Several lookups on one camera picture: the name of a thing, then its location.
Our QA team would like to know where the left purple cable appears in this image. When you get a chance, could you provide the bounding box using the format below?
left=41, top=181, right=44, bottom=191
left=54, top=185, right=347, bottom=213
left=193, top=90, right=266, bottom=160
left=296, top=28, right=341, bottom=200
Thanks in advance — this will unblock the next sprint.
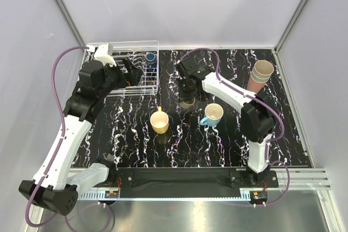
left=24, top=46, right=117, bottom=231

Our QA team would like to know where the white wire dish rack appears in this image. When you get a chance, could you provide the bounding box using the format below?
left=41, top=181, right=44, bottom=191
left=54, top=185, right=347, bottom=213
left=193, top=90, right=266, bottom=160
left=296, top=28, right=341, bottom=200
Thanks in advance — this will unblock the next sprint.
left=84, top=40, right=159, bottom=98

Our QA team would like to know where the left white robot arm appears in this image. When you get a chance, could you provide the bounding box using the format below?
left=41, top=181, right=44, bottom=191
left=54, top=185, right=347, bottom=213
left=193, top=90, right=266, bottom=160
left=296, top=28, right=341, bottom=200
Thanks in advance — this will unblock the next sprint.
left=18, top=58, right=143, bottom=216

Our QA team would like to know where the mint green cup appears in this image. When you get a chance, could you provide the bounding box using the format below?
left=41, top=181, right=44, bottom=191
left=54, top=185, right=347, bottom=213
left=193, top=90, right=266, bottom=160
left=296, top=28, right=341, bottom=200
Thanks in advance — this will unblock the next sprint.
left=250, top=74, right=269, bottom=84

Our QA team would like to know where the slotted cable duct rail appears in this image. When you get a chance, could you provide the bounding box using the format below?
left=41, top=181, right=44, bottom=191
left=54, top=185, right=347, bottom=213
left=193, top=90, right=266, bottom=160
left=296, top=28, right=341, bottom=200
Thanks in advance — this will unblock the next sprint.
left=78, top=188, right=251, bottom=202

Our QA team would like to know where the yellow cup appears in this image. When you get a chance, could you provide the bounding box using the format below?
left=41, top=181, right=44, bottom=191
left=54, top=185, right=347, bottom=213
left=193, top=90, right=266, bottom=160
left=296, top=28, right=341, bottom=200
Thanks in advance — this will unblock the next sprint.
left=150, top=106, right=169, bottom=134

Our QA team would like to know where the right orange connector box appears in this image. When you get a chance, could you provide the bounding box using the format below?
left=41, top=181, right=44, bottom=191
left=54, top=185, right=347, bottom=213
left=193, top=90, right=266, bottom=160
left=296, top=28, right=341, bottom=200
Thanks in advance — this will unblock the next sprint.
left=251, top=191, right=268, bottom=202

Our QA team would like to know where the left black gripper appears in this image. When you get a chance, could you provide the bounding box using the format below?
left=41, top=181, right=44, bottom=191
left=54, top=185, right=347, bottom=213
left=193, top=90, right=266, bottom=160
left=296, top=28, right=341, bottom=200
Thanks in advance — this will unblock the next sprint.
left=98, top=57, right=143, bottom=98

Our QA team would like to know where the dark blue mug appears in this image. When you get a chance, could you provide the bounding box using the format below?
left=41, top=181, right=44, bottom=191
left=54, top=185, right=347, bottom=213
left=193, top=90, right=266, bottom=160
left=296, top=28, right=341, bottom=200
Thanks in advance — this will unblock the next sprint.
left=145, top=52, right=157, bottom=71

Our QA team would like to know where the pink plastic cup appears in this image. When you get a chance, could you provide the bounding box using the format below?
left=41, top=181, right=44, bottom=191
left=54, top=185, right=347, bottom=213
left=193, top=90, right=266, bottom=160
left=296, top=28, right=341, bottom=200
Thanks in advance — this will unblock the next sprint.
left=246, top=77, right=266, bottom=93

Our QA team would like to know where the beige small mug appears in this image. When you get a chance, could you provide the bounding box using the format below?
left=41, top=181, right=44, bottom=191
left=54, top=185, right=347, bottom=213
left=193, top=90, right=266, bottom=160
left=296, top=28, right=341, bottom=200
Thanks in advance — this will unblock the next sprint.
left=180, top=99, right=195, bottom=109

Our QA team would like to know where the purple cable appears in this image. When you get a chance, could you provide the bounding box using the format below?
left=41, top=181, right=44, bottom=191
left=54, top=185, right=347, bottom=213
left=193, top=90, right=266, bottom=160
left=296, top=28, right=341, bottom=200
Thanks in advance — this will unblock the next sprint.
left=24, top=46, right=117, bottom=231
left=180, top=48, right=291, bottom=207

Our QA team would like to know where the tan beige tall cup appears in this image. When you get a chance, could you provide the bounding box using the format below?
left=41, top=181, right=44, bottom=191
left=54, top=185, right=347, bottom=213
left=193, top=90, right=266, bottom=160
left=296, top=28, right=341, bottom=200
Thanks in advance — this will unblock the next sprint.
left=252, top=60, right=274, bottom=78

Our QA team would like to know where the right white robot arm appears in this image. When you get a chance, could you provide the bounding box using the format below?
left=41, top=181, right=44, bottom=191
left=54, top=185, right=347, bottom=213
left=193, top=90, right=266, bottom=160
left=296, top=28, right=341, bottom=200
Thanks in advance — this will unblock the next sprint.
left=176, top=58, right=276, bottom=187

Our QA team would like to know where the light blue cup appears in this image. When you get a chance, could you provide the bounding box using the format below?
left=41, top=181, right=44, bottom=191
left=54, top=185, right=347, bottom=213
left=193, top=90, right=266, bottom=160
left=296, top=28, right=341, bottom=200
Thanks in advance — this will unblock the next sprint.
left=200, top=103, right=223, bottom=127

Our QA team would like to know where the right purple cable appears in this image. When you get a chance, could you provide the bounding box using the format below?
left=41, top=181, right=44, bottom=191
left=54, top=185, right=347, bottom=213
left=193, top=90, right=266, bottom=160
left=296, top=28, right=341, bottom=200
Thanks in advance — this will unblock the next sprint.
left=180, top=48, right=291, bottom=207

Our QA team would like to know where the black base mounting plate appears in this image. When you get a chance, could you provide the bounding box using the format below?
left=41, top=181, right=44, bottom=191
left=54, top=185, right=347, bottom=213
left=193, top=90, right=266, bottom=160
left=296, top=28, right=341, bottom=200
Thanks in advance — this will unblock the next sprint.
left=112, top=167, right=279, bottom=189

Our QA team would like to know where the left orange connector box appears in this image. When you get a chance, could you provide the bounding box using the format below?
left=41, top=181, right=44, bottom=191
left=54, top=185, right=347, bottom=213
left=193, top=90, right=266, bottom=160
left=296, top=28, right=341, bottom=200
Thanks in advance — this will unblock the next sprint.
left=104, top=190, right=119, bottom=198

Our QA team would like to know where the black marble pattern mat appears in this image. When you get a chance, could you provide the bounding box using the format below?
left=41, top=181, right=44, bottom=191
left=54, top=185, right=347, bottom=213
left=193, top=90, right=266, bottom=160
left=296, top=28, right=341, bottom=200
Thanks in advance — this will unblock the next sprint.
left=70, top=48, right=312, bottom=168

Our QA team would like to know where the orange connector box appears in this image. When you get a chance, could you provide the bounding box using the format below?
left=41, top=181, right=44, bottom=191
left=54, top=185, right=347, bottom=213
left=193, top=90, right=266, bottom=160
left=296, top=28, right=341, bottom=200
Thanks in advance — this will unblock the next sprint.
left=104, top=190, right=119, bottom=198
left=251, top=191, right=268, bottom=202

